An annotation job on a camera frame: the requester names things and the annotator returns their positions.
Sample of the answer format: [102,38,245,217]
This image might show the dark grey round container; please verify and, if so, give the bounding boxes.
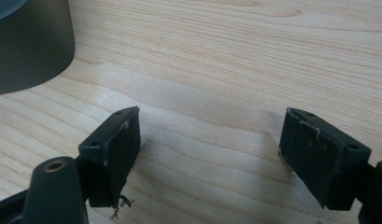
[0,0,77,96]

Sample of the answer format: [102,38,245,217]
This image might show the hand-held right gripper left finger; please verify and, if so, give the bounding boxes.
[78,105,142,209]

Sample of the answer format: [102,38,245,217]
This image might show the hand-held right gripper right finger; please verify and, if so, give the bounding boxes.
[278,106,373,212]

